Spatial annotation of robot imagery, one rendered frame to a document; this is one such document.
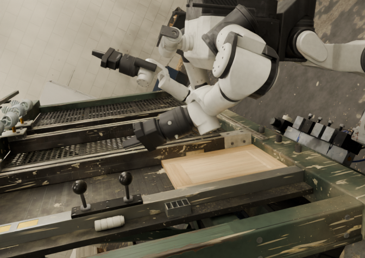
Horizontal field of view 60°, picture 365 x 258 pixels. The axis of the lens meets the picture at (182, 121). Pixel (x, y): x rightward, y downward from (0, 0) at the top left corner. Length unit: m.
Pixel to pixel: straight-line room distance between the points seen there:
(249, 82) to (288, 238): 0.39
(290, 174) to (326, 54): 0.50
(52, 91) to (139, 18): 2.44
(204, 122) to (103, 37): 5.56
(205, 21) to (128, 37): 5.38
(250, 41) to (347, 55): 0.77
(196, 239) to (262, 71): 0.40
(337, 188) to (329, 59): 0.55
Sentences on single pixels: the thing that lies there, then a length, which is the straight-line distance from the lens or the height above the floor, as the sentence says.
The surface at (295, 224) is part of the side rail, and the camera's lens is 0.84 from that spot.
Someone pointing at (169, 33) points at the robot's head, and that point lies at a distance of 1.10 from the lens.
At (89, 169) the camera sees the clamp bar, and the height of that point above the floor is 1.49.
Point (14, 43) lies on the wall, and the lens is 6.45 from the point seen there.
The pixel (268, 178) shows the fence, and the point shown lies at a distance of 1.06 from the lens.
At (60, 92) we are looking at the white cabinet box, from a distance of 4.96.
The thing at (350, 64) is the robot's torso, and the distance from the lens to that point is 1.47.
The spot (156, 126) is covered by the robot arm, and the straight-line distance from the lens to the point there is 0.91.
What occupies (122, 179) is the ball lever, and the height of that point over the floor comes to 1.45.
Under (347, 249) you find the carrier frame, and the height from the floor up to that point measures 0.79.
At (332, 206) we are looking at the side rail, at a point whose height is 0.97.
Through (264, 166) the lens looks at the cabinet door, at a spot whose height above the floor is 0.95.
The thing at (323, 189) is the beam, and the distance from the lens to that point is 1.06.
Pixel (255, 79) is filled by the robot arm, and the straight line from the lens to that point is 0.70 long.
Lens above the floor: 1.65
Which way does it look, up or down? 19 degrees down
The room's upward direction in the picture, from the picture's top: 67 degrees counter-clockwise
